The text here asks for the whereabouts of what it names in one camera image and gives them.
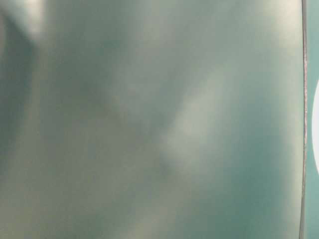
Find white bowl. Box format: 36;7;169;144
312;83;319;172

